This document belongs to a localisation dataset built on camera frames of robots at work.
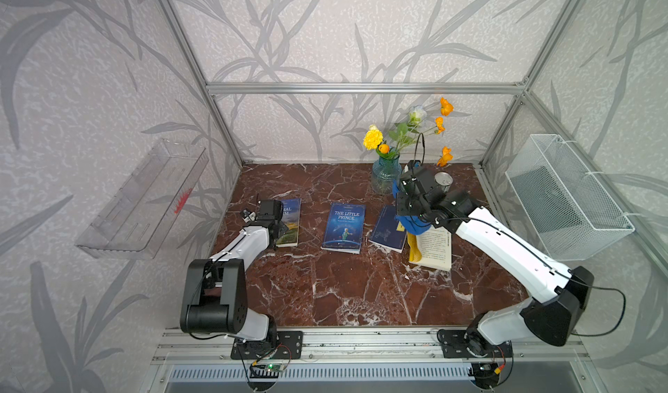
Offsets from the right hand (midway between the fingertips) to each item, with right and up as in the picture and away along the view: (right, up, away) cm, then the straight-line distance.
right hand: (401, 196), depth 78 cm
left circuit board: (-38, -48, -6) cm, 62 cm away
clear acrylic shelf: (-71, -6, -11) cm, 72 cm away
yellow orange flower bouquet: (+4, +23, +21) cm, 31 cm away
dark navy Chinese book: (-2, -15, +19) cm, 24 cm away
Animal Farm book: (-39, -6, +26) cm, 47 cm away
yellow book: (+14, -19, +14) cm, 27 cm away
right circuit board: (+23, -50, -5) cm, 55 cm away
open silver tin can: (+24, +5, +31) cm, 39 cm away
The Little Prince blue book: (-18, -13, +21) cm, 30 cm away
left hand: (-44, -14, +15) cm, 49 cm away
